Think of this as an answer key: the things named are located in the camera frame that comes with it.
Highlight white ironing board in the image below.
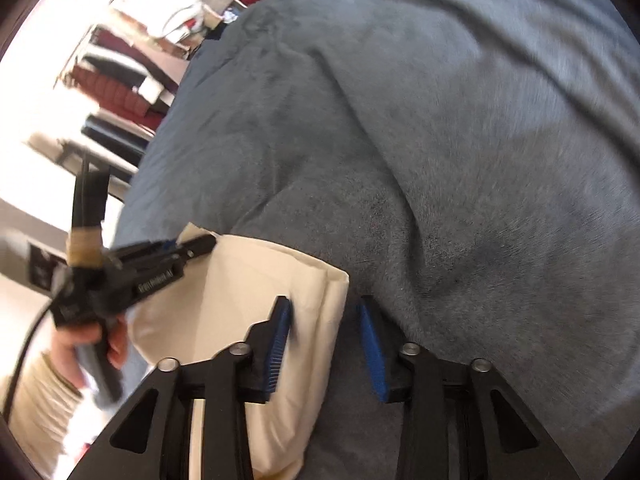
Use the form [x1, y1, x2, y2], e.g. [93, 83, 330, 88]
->
[27, 133, 134, 203]

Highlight blue bed cover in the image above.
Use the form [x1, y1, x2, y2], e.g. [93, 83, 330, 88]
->
[115, 0, 639, 479]

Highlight left forearm beige sleeve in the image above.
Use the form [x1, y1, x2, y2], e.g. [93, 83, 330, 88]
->
[9, 351, 82, 479]

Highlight black cable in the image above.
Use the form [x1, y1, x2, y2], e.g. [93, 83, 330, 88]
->
[2, 299, 57, 424]

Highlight hanging clothes on rack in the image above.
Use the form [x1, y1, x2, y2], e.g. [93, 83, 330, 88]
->
[58, 0, 259, 138]

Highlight beige pants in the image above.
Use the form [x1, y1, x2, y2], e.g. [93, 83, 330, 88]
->
[128, 234, 349, 479]

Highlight person's left hand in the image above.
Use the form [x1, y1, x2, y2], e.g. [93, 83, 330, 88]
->
[49, 315, 128, 390]

